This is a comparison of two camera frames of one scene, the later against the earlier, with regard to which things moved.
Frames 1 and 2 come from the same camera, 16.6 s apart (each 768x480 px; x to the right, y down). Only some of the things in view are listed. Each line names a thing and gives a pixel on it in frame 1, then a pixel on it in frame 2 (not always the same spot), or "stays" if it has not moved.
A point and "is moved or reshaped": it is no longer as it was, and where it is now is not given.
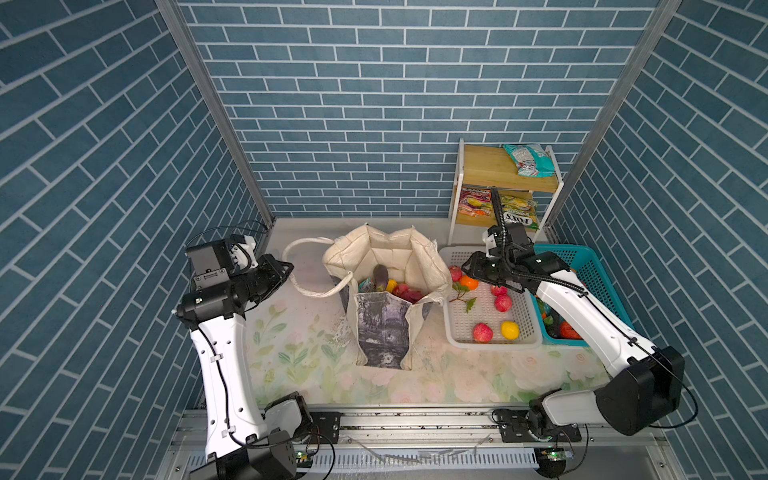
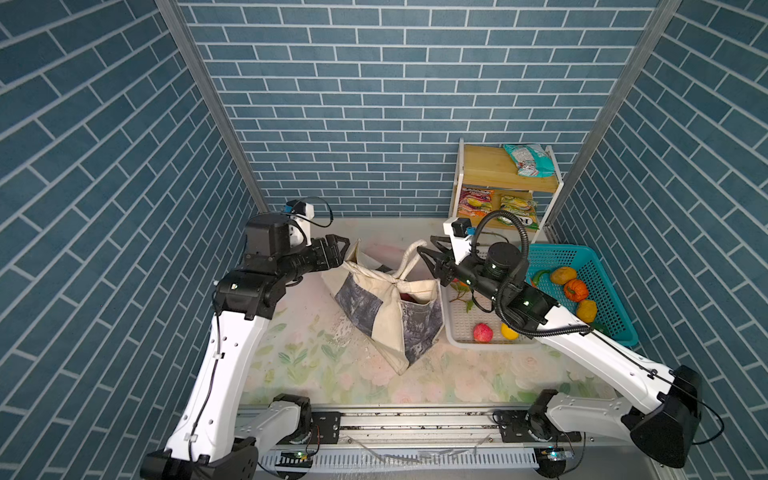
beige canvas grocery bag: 386,325 is moved or reshaped
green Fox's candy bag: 520,209 stays
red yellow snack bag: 475,202 stays
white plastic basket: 481,315 stays
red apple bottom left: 482,332 stays
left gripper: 267,266 -> 334,259
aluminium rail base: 444,444 stays
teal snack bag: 531,160 stays
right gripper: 474,268 -> 444,258
